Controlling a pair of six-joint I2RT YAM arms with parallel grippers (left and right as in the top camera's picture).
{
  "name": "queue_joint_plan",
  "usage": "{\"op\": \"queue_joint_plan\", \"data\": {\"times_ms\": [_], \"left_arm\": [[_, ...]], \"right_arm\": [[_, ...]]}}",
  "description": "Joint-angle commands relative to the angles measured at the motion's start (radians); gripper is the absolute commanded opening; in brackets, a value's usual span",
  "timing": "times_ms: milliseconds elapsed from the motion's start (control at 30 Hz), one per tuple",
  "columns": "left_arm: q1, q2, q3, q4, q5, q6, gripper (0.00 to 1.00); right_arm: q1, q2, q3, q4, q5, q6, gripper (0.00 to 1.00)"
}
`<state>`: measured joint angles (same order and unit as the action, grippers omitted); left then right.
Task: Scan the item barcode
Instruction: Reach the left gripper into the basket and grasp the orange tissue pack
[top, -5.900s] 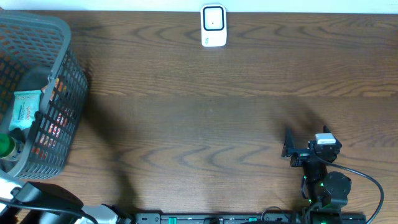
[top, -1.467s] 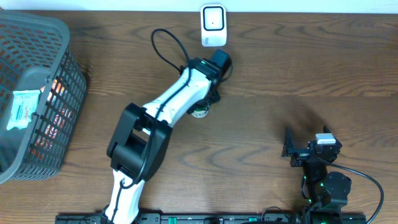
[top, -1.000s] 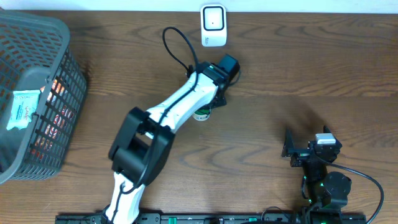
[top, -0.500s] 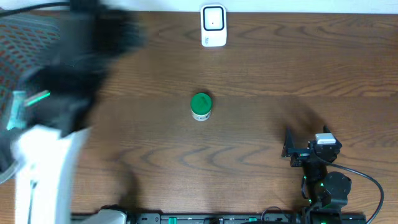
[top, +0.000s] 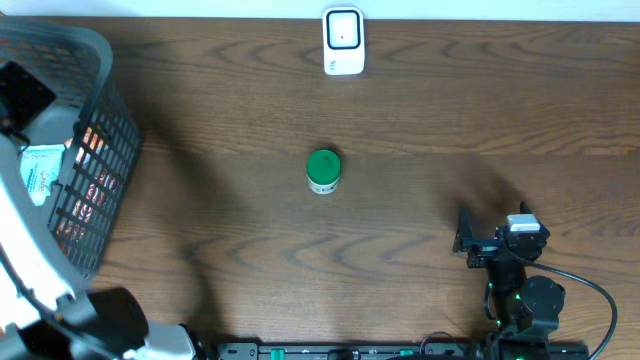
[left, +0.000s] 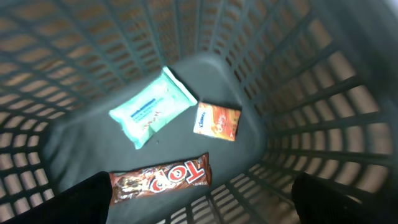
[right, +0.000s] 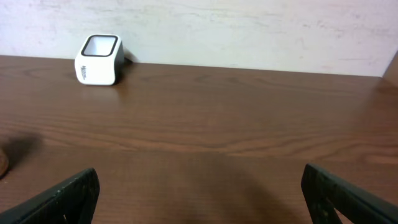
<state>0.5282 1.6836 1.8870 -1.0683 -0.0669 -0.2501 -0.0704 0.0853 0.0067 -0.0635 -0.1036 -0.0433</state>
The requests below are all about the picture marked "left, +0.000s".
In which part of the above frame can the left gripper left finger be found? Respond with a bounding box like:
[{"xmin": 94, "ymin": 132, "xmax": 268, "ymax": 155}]
[{"xmin": 4, "ymin": 171, "xmax": 113, "ymax": 224}]

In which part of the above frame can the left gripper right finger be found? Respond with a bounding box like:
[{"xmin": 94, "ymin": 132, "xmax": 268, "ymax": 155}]
[{"xmin": 291, "ymin": 172, "xmax": 392, "ymax": 224}]

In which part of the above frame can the red Top chocolate bar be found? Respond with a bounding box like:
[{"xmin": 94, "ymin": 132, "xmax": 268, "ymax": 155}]
[{"xmin": 109, "ymin": 153, "xmax": 212, "ymax": 205}]

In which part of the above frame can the mint green wipes pack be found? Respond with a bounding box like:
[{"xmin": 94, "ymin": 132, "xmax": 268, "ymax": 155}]
[{"xmin": 109, "ymin": 67, "xmax": 198, "ymax": 149}]

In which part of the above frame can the orange tissue pack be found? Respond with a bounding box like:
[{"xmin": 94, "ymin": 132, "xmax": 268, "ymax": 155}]
[{"xmin": 193, "ymin": 102, "xmax": 241, "ymax": 141}]

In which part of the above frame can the grey plastic basket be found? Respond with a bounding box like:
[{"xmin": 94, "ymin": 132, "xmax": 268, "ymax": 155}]
[{"xmin": 1, "ymin": 0, "xmax": 397, "ymax": 223}]

